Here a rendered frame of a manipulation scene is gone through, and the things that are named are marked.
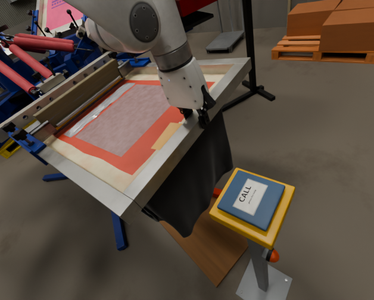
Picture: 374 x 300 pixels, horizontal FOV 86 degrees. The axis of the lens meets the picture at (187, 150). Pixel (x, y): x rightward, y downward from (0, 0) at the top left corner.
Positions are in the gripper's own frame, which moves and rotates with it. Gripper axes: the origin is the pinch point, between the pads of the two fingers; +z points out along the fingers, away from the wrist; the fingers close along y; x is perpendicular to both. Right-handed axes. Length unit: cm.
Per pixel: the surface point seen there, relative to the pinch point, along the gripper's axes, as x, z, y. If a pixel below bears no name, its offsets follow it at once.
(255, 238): -18.4, 8.8, 22.3
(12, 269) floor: -105, 96, -152
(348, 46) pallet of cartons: 218, 86, 10
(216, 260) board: -14, 100, -13
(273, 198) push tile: -10.7, 6.9, 22.7
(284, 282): -5, 103, 22
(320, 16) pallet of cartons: 258, 69, -24
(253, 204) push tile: -13.4, 6.7, 20.1
